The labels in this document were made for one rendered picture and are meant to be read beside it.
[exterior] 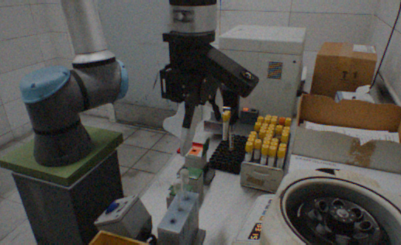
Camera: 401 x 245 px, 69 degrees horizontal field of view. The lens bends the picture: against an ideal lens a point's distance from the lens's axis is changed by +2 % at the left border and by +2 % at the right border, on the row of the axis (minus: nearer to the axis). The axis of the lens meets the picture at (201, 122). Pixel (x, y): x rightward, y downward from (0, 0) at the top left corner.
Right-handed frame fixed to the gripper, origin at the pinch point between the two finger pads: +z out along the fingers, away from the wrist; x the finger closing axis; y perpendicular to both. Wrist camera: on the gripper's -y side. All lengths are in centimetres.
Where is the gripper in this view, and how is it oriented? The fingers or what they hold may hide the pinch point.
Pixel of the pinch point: (205, 138)
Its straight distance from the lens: 55.9
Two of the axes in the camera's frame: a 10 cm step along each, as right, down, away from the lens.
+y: -8.9, -2.1, 4.1
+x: -4.6, 4.3, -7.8
